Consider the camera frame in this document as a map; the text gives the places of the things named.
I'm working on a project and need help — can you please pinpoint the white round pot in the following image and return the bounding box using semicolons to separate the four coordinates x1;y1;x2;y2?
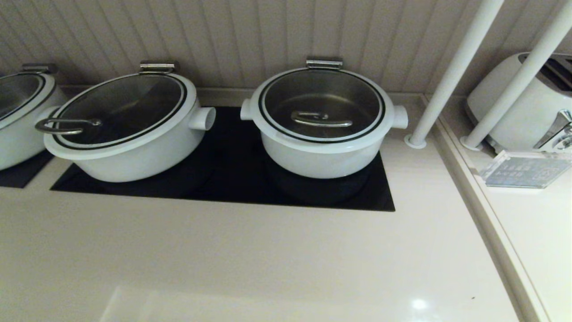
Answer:
42;72;216;183
240;67;409;179
0;72;67;170

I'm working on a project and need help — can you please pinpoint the large black glass cooktop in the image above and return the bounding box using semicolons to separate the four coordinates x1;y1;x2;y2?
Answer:
49;106;396;212

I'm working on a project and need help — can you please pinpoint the white slanted pole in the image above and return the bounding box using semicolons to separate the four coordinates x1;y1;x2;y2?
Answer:
404;0;505;149
460;0;572;151

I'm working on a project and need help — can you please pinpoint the clear acrylic sign block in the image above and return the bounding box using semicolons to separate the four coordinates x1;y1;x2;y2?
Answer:
479;150;572;189

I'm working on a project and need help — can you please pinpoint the white toaster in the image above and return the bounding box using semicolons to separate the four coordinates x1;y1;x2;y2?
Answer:
465;51;572;155

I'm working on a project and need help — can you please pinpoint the small black glass cooktop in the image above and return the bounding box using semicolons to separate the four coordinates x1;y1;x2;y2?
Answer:
0;150;54;188

